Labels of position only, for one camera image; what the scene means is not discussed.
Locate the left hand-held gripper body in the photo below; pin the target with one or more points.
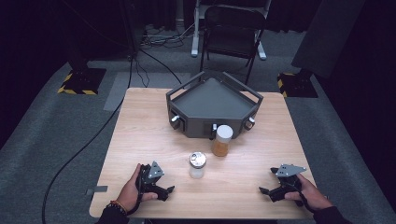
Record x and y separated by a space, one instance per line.
153 171

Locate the white-lid amber jar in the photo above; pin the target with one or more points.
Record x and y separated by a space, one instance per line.
222 140

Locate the black equipment stand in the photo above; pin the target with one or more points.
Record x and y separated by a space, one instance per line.
132 28

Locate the person's right hand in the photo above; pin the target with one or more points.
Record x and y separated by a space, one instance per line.
311 196

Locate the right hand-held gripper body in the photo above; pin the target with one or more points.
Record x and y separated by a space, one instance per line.
289 170

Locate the grey corner rack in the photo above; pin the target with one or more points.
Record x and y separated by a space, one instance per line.
211 102

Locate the person's left hand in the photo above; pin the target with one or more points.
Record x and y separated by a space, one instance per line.
127 194

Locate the black folding chair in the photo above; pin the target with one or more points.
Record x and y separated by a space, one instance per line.
232 34

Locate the silver-lid glass jar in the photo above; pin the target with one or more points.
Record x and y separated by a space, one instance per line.
197 165

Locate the dark grey panel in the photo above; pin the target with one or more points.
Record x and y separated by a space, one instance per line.
327 34

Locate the striped-edge black stand base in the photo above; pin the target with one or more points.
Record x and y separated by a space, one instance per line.
297 85
82 81

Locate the grey tape strip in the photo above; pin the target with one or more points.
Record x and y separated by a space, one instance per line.
97 189

